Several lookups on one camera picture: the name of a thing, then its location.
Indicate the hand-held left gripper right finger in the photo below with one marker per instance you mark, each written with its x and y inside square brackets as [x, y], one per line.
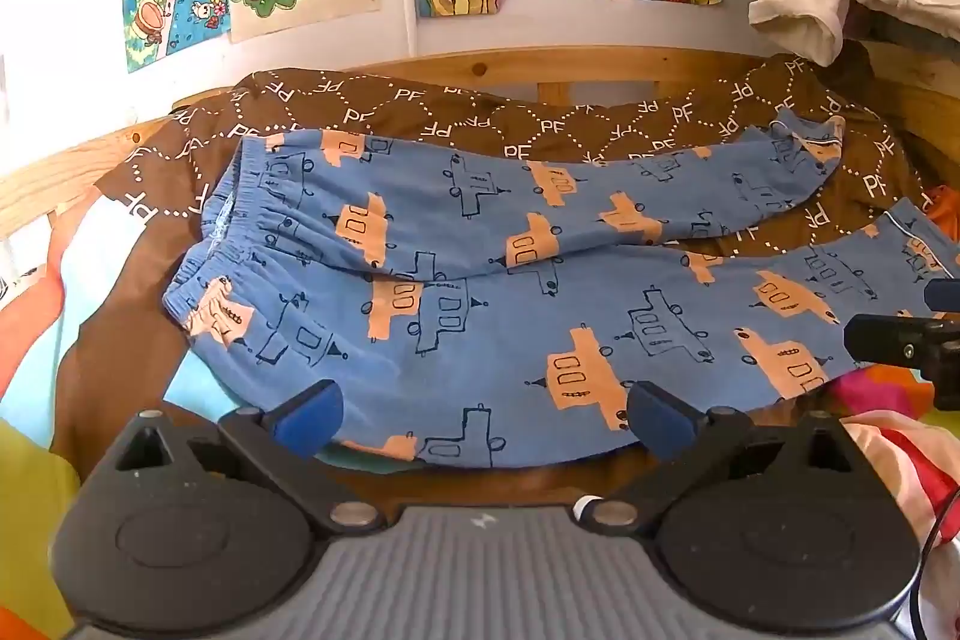
[658, 421]

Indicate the blue pants with orange print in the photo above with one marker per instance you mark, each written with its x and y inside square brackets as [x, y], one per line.
[480, 280]

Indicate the brown patterned blanket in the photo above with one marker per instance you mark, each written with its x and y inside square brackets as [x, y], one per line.
[525, 119]

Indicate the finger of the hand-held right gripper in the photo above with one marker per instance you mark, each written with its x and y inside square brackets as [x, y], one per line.
[892, 340]
[943, 295]

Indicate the yellow-green cloth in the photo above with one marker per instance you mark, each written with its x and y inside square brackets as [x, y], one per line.
[34, 505]

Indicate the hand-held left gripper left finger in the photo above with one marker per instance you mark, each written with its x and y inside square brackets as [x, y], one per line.
[309, 416]

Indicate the pink red colourful cloth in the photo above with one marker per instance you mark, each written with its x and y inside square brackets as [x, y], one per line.
[900, 407]

